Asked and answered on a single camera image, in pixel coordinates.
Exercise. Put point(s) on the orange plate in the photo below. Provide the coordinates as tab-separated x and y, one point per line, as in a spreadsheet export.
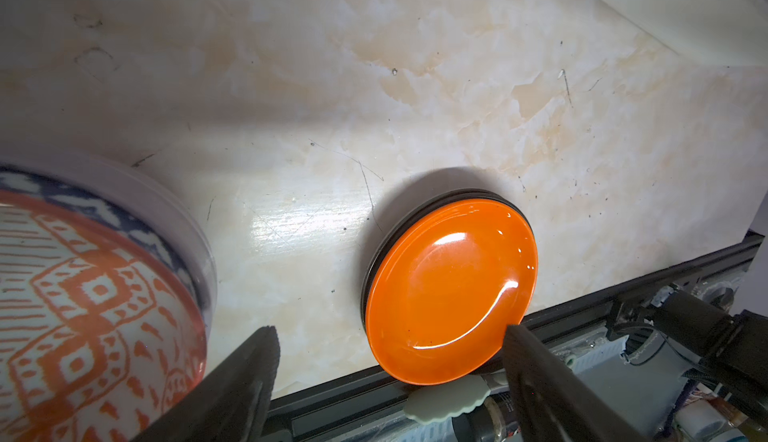
444	295

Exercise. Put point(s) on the red patterned bowl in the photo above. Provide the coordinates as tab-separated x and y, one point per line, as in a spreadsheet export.
106	297

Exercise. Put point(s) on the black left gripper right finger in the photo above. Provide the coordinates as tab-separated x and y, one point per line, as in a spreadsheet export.
550	402

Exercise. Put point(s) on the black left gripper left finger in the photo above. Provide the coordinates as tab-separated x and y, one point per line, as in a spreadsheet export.
231	403

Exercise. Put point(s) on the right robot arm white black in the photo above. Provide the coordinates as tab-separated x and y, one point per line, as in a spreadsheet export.
731	349

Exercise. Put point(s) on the white plastic bin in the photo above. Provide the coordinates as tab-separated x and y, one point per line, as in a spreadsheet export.
710	32

